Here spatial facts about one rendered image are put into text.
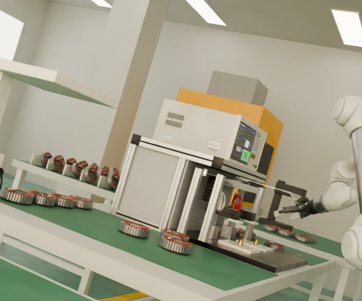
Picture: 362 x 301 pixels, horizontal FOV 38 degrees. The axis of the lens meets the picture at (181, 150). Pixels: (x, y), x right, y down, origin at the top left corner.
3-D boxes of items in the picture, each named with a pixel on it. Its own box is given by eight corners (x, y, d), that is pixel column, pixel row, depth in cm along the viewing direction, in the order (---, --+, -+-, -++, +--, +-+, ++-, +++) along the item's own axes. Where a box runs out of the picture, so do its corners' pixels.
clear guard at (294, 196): (308, 210, 260) (311, 198, 260) (298, 208, 238) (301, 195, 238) (247, 192, 274) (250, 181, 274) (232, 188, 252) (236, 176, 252)
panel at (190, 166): (221, 230, 278) (237, 176, 279) (168, 229, 218) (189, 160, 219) (220, 230, 278) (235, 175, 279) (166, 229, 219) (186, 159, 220)
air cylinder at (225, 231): (233, 238, 257) (237, 227, 257) (229, 239, 250) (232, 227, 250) (224, 235, 259) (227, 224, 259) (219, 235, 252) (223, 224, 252)
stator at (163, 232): (190, 246, 204) (193, 236, 204) (181, 247, 193) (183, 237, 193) (165, 237, 208) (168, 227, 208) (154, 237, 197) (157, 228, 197)
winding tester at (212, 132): (256, 172, 265) (267, 133, 265) (228, 160, 225) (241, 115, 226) (188, 153, 281) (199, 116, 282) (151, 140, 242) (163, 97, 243)
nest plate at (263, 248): (273, 251, 252) (274, 249, 252) (265, 252, 238) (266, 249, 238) (244, 241, 258) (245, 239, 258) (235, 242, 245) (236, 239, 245)
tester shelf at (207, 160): (264, 184, 273) (267, 175, 273) (220, 169, 212) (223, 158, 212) (190, 162, 292) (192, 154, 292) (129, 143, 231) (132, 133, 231)
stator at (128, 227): (118, 227, 196) (121, 218, 196) (147, 236, 197) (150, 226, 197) (117, 232, 185) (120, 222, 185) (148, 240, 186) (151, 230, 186)
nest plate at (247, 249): (260, 252, 230) (260, 250, 230) (250, 254, 216) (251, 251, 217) (229, 242, 236) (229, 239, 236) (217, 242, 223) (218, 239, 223)
